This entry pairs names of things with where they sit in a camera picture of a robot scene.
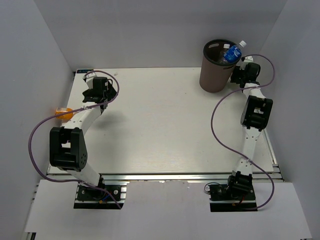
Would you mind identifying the blue label water bottle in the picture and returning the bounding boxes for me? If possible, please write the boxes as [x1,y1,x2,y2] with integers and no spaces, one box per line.
[222,40,247,64]

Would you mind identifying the clear plastic bottle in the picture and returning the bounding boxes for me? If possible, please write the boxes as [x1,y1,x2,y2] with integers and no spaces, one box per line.
[218,43,230,64]

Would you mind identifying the orange plastic bottle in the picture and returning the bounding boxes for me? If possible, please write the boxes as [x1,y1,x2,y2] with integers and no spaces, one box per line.
[54,107,74,122]

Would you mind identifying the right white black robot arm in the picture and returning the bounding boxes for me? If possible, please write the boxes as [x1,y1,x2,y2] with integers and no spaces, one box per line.
[225,62,273,200]

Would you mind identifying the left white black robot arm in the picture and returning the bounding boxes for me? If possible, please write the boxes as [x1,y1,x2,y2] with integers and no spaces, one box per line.
[49,76,117,200]

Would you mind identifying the brown cylindrical waste bin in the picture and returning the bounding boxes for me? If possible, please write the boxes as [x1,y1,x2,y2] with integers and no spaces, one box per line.
[199,39,242,93]

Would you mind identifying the blue table label sticker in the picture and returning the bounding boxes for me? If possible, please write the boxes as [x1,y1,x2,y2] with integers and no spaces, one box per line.
[76,69,93,74]

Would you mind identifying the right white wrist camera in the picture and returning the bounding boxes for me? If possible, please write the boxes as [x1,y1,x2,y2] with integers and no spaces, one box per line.
[241,55,254,65]

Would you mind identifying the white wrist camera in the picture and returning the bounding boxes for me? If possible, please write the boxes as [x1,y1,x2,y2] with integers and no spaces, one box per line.
[82,74,95,83]
[241,55,254,65]

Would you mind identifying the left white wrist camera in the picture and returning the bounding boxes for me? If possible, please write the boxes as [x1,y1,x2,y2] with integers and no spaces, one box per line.
[82,74,95,83]

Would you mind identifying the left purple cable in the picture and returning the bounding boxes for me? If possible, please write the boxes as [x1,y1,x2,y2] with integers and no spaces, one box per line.
[28,70,123,210]

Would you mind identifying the purple cable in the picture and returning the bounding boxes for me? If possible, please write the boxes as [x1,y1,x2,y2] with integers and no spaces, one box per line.
[28,70,123,210]
[210,54,277,210]

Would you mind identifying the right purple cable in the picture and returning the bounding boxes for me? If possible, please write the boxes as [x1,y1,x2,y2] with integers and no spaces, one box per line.
[210,54,277,210]

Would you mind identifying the aluminium table rail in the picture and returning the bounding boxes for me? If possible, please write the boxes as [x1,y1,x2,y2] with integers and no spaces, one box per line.
[99,173,285,183]

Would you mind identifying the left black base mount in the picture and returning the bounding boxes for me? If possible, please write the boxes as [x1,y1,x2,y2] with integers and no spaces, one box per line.
[73,184,127,210]

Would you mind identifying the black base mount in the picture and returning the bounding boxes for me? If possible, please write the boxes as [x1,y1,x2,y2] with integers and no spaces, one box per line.
[73,184,127,210]
[203,182,257,213]

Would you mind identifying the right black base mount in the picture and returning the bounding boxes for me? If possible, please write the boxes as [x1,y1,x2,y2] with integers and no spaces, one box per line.
[203,182,257,213]

